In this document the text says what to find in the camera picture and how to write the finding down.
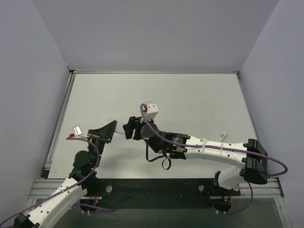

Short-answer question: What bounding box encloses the small grey remote control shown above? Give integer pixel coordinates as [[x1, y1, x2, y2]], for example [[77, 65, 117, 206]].
[[104, 117, 125, 135]]

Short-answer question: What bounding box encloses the long white remote control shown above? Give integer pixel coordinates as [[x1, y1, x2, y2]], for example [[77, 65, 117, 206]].
[[217, 131, 228, 142]]

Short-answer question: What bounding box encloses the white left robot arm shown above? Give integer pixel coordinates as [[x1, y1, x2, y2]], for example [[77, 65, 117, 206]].
[[13, 120, 117, 228]]

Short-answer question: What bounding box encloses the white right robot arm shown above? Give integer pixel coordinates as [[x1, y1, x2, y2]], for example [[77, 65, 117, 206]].
[[123, 116, 268, 190]]

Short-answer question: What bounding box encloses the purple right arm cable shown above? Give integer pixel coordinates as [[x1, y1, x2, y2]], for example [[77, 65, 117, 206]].
[[139, 103, 289, 216]]

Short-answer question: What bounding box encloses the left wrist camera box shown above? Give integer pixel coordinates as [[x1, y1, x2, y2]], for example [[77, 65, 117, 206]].
[[69, 126, 84, 138]]

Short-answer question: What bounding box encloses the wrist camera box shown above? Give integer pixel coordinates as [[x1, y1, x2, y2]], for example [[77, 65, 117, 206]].
[[69, 126, 84, 138], [143, 101, 159, 121]]

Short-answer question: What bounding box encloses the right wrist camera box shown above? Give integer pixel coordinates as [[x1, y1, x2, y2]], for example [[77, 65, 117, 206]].
[[143, 101, 159, 121]]

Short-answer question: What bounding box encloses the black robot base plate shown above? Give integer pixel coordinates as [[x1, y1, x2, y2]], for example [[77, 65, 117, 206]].
[[39, 174, 242, 213]]

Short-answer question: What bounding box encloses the aluminium table edge rail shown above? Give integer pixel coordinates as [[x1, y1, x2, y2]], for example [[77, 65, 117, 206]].
[[43, 71, 76, 170]]

